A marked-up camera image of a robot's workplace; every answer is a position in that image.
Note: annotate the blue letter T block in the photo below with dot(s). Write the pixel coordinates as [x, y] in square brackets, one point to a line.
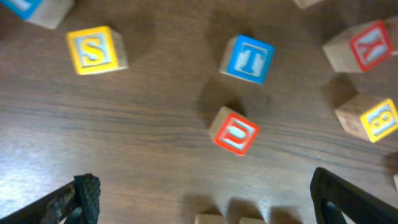
[247, 59]

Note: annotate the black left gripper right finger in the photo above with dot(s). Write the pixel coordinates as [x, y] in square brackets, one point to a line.
[335, 198]

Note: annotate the red letter I block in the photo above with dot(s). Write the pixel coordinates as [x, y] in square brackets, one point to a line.
[209, 219]

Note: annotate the yellow letter C block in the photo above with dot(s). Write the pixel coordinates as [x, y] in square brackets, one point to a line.
[247, 220]

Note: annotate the yellow block centre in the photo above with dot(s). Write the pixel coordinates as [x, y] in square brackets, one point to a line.
[368, 117]

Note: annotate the red letter U block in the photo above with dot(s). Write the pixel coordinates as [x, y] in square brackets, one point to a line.
[233, 131]

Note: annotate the blue number 5 block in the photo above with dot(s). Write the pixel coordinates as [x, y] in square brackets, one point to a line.
[45, 13]

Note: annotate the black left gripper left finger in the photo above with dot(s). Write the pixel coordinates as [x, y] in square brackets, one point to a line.
[75, 202]

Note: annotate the red letter E block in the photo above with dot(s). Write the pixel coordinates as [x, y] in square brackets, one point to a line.
[304, 4]

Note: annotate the red letter Y block lower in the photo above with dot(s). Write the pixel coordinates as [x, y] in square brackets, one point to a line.
[359, 48]

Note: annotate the yellow block lower middle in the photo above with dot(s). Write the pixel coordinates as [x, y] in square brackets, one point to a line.
[97, 50]

